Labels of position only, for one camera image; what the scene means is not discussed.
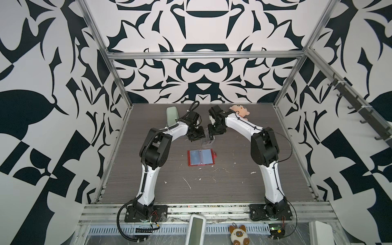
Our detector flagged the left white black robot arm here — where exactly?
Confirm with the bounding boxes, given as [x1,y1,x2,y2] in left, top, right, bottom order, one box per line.
[132,111,205,215]

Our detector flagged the white box bottom right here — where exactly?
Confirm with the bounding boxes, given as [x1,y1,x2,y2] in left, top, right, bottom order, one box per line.
[309,221,335,245]

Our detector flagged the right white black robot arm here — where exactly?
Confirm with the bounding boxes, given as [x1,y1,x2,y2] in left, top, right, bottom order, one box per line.
[208,105,287,216]

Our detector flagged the clear acrylic card box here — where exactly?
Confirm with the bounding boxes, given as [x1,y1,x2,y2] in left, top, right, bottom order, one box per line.
[201,129,215,148]

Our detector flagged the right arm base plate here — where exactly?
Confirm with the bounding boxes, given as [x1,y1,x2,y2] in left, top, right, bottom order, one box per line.
[249,203,293,221]

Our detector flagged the pink plush doll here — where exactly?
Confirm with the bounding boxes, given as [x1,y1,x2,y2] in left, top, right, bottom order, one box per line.
[230,105,250,120]

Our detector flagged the wall hook rail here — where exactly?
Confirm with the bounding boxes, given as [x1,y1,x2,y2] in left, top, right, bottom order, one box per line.
[327,73,392,141]

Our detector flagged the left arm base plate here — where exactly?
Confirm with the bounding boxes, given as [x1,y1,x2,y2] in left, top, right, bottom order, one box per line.
[124,204,168,223]

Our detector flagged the green glasses case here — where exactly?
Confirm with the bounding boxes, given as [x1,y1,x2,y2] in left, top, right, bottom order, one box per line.
[166,106,179,127]

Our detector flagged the black cable left base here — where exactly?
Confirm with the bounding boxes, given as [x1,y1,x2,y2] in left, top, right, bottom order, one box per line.
[116,198,160,243]

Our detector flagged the red leather card holder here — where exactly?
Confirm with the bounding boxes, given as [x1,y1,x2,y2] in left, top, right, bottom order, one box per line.
[187,149,216,167]

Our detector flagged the aluminium frame rail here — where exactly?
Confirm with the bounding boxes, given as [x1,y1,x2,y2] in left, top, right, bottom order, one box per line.
[107,51,304,60]

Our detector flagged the white tablet device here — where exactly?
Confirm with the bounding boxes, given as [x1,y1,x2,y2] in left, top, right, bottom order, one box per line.
[185,214,207,245]

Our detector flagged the brown white plush toy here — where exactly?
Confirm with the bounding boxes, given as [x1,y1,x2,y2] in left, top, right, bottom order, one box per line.
[229,225,250,245]

